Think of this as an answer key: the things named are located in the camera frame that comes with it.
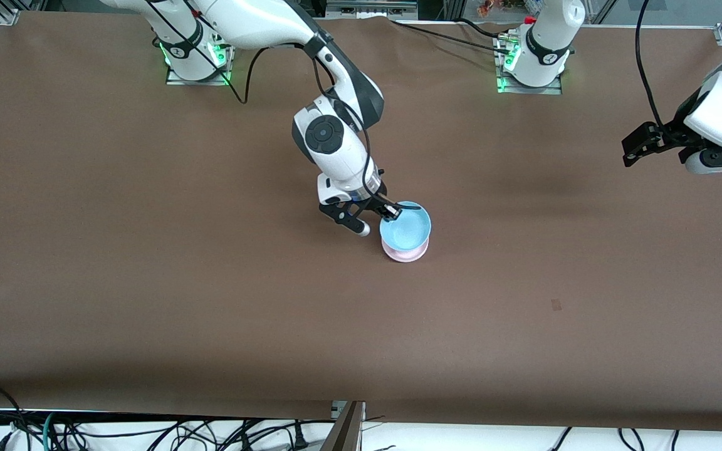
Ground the light blue bowl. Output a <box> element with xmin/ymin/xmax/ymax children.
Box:
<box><xmin>379</xmin><ymin>200</ymin><xmax>432</xmax><ymax>252</ymax></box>

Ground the pink bowl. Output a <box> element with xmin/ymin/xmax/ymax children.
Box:
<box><xmin>382</xmin><ymin>238</ymin><xmax>429</xmax><ymax>263</ymax></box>

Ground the grey power strip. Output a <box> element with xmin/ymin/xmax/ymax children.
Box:
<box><xmin>325</xmin><ymin>0</ymin><xmax>419</xmax><ymax>19</ymax></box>

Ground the brown table cover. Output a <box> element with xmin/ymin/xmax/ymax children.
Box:
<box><xmin>0</xmin><ymin>9</ymin><xmax>722</xmax><ymax>433</ymax></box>

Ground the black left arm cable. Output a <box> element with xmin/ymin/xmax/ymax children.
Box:
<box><xmin>635</xmin><ymin>0</ymin><xmax>669</xmax><ymax>129</ymax></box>

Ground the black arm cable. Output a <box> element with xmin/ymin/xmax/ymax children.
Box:
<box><xmin>145</xmin><ymin>0</ymin><xmax>422</xmax><ymax>211</ymax></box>
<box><xmin>635</xmin><ymin>0</ymin><xmax>669</xmax><ymax>129</ymax></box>

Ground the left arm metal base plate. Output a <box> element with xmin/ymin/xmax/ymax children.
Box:
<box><xmin>496</xmin><ymin>31</ymin><xmax>563</xmax><ymax>96</ymax></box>

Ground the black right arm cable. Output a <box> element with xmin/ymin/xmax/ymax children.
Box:
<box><xmin>145</xmin><ymin>0</ymin><xmax>422</xmax><ymax>211</ymax></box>

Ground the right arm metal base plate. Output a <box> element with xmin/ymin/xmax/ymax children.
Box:
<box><xmin>165</xmin><ymin>25</ymin><xmax>236</xmax><ymax>86</ymax></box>

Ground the metal frame beam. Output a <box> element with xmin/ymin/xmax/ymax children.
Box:
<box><xmin>319</xmin><ymin>401</ymin><xmax>366</xmax><ymax>451</ymax></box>

